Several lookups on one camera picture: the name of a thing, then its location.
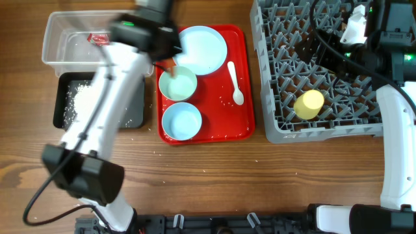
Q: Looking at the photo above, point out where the white rice pile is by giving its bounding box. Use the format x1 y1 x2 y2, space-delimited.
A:
64 84 100 124

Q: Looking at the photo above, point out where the grey dishwasher rack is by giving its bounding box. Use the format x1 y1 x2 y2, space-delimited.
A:
250 1 383 144

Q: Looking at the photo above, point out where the red sauce packet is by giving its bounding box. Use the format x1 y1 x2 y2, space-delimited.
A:
87 33 110 46

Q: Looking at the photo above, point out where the white plastic spoon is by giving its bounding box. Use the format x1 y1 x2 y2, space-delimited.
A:
227 61 244 105

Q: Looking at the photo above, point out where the clear plastic bin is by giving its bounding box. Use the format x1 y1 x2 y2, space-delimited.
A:
41 9 153 78

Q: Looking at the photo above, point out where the orange carrot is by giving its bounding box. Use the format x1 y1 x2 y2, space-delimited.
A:
164 58 176 77

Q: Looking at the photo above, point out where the green bowl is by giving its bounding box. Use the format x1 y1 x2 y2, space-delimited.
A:
158 66 198 102

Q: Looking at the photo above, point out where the black plastic bin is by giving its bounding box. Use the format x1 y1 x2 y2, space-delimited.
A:
53 72 145 131

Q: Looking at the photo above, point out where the yellow plastic cup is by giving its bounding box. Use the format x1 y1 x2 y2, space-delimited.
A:
293 90 324 120

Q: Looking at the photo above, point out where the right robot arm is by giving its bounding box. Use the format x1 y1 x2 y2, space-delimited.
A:
295 1 415 233

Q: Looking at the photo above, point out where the light blue bowl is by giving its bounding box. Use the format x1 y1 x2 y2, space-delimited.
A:
162 102 202 141

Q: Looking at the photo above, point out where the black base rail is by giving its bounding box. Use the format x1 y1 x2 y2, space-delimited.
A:
73 213 319 234

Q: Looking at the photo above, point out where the light blue plate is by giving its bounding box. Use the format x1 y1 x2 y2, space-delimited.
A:
174 26 228 75

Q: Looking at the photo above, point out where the right black cable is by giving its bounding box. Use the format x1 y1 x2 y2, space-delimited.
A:
308 0 416 114

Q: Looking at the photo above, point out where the left black cable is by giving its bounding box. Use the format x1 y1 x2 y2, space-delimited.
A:
22 45 111 234

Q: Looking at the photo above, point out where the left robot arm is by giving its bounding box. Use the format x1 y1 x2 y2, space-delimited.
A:
42 0 182 233

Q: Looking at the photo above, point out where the black cable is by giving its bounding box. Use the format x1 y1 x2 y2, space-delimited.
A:
22 45 111 234
308 0 416 114

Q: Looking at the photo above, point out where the red serving tray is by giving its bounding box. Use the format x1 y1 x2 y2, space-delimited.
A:
155 25 255 145

